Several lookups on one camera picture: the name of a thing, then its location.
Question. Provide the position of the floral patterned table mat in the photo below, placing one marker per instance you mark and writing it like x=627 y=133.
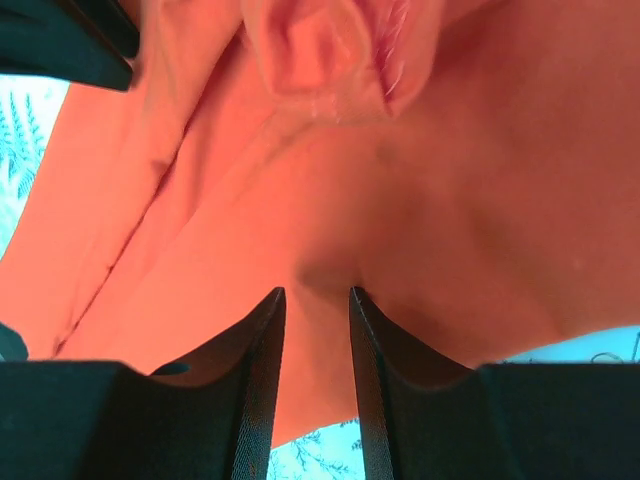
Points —
x=29 y=109

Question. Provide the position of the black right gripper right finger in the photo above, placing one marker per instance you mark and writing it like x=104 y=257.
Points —
x=425 y=416

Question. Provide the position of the orange t-shirt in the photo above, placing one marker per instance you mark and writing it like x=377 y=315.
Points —
x=473 y=165

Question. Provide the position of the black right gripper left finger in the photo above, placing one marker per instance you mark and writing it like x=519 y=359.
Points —
x=206 y=415

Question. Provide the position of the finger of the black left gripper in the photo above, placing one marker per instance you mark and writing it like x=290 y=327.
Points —
x=102 y=28
x=34 y=42

